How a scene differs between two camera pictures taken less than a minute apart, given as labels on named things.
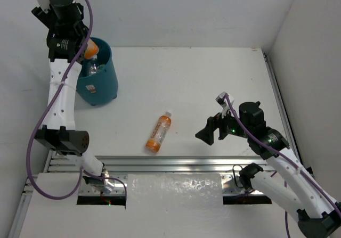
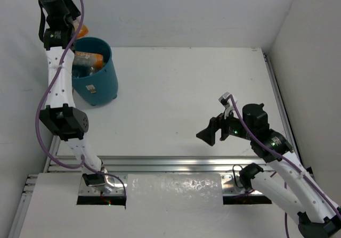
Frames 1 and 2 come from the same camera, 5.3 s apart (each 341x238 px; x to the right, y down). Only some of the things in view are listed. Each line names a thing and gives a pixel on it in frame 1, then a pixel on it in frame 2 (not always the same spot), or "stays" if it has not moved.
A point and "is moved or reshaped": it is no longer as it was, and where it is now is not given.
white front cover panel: (157, 205) stays
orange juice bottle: (163, 125) is moved or reshaped
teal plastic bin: (103, 87) stays
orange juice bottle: (92, 49) → (90, 59)
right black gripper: (206, 133) stays
